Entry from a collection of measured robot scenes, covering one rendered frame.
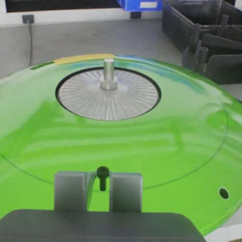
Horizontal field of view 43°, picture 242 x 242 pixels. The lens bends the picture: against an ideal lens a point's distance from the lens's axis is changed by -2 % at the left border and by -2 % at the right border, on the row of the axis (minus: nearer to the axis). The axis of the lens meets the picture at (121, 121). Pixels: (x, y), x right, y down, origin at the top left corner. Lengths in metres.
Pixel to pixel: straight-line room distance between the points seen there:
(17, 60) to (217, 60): 0.49
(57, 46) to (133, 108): 0.62
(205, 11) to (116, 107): 0.79
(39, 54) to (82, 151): 0.62
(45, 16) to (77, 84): 0.75
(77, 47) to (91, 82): 0.55
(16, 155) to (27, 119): 0.04
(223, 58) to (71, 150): 0.40
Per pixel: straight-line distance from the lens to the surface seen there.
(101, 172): 0.18
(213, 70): 0.59
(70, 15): 1.07
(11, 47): 0.90
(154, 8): 1.07
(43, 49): 0.87
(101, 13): 1.08
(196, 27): 0.65
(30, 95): 0.31
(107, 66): 0.30
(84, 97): 0.30
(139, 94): 0.31
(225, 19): 0.75
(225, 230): 0.44
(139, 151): 0.25
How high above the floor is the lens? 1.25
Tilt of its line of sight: 36 degrees down
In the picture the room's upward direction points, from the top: 3 degrees clockwise
